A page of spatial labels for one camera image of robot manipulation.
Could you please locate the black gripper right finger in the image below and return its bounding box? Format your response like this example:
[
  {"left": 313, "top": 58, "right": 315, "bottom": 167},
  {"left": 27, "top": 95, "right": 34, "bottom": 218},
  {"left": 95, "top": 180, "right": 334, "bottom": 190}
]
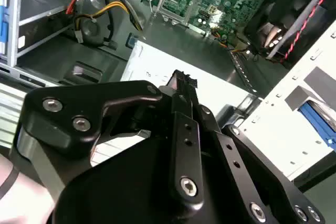
[{"left": 188, "top": 73, "right": 327, "bottom": 224}]

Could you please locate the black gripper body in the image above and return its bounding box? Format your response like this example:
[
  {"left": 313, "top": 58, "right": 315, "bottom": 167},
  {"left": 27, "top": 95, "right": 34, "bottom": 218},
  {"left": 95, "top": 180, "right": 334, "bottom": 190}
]
[{"left": 52, "top": 132, "right": 266, "bottom": 224}]

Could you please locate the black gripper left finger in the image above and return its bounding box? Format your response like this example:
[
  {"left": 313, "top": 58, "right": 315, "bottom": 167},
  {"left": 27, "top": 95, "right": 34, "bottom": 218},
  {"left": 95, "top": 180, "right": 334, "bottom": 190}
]
[{"left": 10, "top": 69, "right": 205, "bottom": 210}]

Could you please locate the hard disk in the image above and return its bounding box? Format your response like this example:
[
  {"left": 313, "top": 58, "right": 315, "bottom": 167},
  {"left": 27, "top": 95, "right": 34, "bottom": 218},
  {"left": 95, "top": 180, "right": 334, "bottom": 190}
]
[{"left": 299, "top": 99, "right": 336, "bottom": 154}]

